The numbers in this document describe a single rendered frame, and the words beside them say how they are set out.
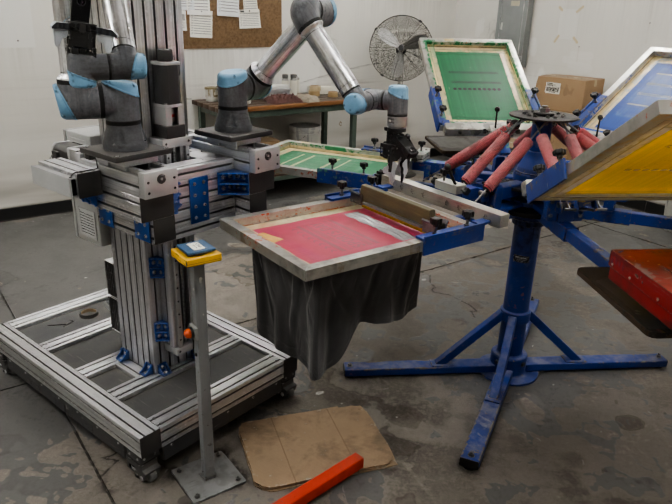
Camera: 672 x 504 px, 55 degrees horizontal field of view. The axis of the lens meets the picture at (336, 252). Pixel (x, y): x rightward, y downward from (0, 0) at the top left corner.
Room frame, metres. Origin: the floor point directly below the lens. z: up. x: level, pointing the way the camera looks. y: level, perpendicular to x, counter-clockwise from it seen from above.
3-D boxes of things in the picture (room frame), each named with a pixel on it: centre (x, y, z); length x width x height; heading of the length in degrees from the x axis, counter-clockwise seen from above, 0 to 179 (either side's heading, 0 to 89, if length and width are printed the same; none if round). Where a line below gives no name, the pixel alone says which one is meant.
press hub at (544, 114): (2.89, -0.90, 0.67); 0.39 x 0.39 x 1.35
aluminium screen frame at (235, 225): (2.26, -0.05, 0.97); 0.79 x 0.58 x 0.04; 126
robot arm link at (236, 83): (2.60, 0.42, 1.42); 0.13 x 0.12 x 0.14; 153
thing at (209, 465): (2.03, 0.47, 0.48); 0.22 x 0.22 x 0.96; 36
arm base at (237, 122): (2.59, 0.43, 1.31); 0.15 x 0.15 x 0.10
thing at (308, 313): (2.09, 0.18, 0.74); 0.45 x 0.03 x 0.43; 36
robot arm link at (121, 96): (2.21, 0.75, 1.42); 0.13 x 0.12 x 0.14; 115
